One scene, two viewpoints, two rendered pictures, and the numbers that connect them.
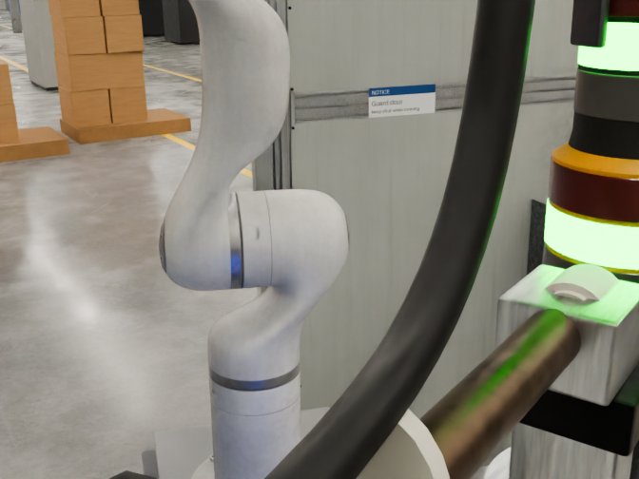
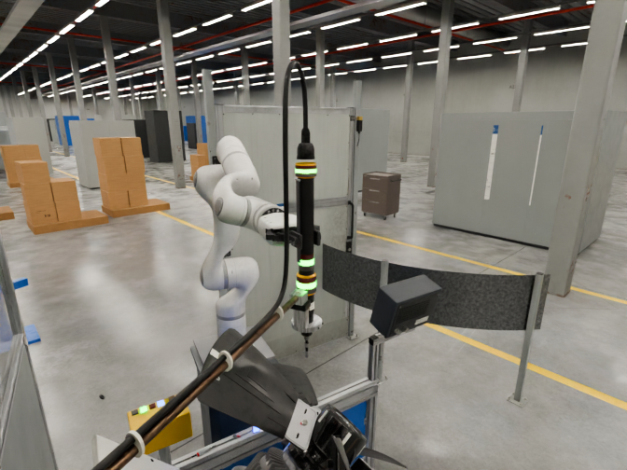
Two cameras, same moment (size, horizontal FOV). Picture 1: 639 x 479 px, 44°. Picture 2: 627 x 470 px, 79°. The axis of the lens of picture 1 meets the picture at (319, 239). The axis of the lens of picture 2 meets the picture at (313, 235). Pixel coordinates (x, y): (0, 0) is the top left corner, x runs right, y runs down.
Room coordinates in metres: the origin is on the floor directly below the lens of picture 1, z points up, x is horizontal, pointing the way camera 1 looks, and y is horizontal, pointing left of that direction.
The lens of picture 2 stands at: (-0.55, 0.07, 1.89)
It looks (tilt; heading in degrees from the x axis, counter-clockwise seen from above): 16 degrees down; 347
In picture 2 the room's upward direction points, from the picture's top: straight up
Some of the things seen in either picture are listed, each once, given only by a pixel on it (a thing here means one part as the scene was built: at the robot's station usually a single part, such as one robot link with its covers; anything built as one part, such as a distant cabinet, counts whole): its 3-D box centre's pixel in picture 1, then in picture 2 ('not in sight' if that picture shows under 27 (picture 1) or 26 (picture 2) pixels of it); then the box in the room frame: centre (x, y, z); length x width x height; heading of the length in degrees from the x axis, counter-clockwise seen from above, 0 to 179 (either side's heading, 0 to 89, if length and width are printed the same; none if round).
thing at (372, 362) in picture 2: not in sight; (372, 358); (0.73, -0.47, 0.96); 0.03 x 0.03 x 0.20; 19
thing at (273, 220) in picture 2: not in sight; (282, 227); (0.32, -0.05, 1.65); 0.11 x 0.10 x 0.07; 19
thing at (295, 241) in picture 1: (277, 281); (237, 285); (0.93, 0.06, 1.25); 0.19 x 0.12 x 0.24; 101
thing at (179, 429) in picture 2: not in sight; (160, 425); (0.46, 0.31, 1.02); 0.16 x 0.10 x 0.11; 109
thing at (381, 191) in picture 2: not in sight; (382, 195); (6.68, -3.00, 0.45); 0.68 x 0.47 x 0.90; 33
